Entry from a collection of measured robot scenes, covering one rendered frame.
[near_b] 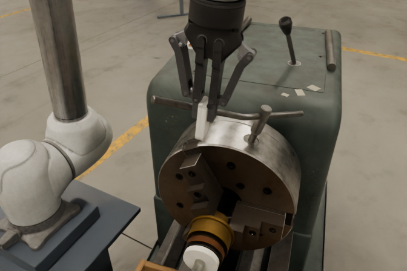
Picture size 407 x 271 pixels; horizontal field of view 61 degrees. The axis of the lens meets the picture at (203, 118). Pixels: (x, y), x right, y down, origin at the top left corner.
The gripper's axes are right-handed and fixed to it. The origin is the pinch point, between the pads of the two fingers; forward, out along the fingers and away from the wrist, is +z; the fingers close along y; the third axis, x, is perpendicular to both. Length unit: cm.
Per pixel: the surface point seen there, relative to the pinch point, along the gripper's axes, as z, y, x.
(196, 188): 18.1, -0.1, 1.6
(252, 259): 46.5, 14.8, 10.6
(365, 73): 125, 89, 334
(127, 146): 144, -93, 139
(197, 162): 13.8, -1.2, 4.3
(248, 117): 3.2, 6.4, 8.7
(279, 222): 22.9, 17.3, 4.0
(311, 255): 77, 36, 42
